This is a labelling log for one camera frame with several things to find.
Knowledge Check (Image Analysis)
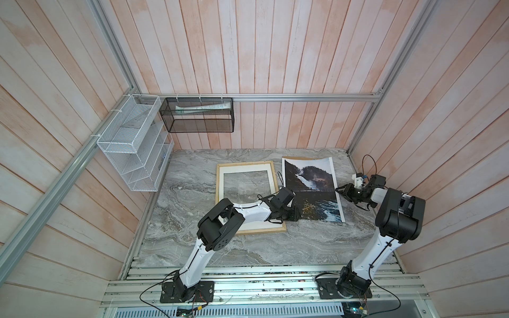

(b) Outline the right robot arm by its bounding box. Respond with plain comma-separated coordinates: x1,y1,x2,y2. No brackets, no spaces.
335,174,425,298

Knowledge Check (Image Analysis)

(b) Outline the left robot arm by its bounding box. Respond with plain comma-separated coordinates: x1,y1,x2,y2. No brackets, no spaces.
172,187,300,301

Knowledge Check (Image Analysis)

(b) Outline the black wire mesh basket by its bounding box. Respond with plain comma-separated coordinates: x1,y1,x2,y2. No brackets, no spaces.
159,97,235,133

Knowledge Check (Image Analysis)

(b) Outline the aluminium frame profile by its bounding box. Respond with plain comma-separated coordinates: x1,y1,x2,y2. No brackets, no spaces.
0,0,438,287

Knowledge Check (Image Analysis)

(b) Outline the white passe-partout mat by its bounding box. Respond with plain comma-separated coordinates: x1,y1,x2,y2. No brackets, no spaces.
218,164,284,232

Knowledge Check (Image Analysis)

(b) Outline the aluminium rail platform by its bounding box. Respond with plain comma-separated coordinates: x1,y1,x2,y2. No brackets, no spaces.
100,262,430,308

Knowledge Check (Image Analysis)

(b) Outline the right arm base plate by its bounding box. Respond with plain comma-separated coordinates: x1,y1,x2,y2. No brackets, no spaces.
316,277,372,299

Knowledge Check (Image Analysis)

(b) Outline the wooden picture frame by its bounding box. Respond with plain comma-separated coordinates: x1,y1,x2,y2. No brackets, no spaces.
215,160,287,235

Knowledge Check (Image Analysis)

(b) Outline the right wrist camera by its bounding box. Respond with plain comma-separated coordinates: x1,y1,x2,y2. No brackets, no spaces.
352,173,366,189

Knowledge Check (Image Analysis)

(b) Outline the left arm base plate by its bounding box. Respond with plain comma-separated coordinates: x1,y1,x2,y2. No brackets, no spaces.
160,280,215,303

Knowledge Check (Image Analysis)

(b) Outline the paper in black basket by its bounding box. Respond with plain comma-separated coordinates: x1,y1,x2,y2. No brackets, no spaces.
174,102,232,115

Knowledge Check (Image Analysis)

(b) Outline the waterfall photo print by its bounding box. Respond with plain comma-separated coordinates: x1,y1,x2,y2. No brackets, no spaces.
282,157,345,223

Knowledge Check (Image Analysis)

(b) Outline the white wire mesh shelf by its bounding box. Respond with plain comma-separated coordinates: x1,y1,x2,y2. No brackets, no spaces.
97,94,174,192

